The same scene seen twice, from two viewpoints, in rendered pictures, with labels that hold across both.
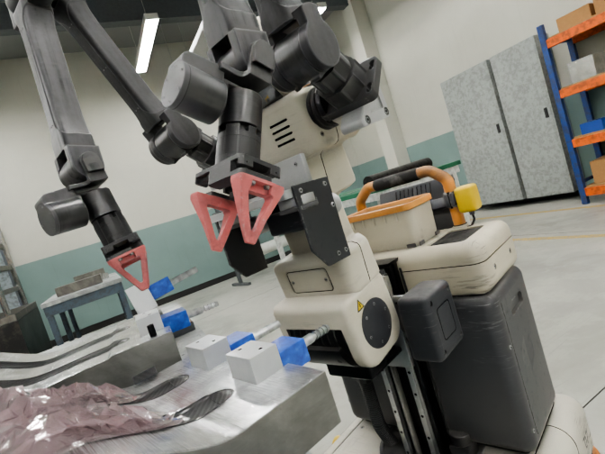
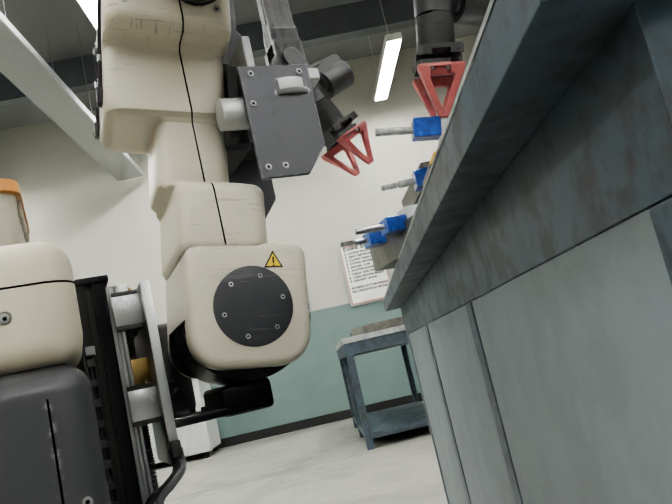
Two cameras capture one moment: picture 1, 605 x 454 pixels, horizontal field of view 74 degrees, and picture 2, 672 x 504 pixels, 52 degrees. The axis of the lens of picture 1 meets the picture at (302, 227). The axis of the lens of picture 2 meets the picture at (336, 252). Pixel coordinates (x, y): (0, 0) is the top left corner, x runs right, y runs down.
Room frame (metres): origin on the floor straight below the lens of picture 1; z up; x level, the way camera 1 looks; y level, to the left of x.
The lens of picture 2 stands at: (1.74, 0.52, 0.63)
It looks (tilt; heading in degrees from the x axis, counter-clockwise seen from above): 9 degrees up; 203
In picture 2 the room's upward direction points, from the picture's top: 13 degrees counter-clockwise
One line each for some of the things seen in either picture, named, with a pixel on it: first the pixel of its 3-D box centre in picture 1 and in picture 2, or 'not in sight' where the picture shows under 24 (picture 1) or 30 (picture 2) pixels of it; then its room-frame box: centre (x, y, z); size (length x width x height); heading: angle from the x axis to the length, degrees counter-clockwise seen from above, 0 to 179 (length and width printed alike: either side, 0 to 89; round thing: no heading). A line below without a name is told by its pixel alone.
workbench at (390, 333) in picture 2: not in sight; (386, 375); (-3.82, -1.64, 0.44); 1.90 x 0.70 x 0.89; 26
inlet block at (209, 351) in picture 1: (241, 343); (388, 226); (0.54, 0.13, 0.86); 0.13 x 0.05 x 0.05; 130
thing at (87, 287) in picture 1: (95, 313); not in sight; (4.64, 2.57, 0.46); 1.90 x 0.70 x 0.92; 26
